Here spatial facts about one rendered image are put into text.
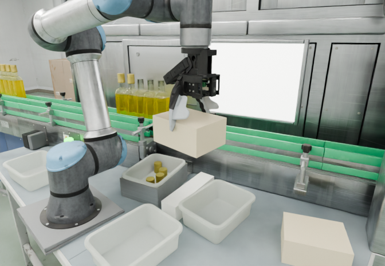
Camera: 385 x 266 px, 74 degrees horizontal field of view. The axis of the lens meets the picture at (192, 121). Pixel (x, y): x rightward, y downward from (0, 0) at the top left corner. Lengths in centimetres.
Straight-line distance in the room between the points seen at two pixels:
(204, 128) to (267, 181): 50
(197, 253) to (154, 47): 94
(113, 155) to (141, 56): 62
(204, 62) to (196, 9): 11
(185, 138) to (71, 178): 41
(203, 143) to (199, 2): 32
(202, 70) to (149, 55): 77
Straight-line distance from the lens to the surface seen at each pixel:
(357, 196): 104
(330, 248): 79
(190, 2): 61
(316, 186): 103
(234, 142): 104
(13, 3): 772
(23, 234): 186
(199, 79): 59
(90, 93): 93
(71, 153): 86
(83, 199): 93
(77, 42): 94
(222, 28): 117
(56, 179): 89
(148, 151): 116
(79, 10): 68
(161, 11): 65
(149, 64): 136
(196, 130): 59
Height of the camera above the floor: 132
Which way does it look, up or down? 18 degrees down
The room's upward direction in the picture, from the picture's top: straight up
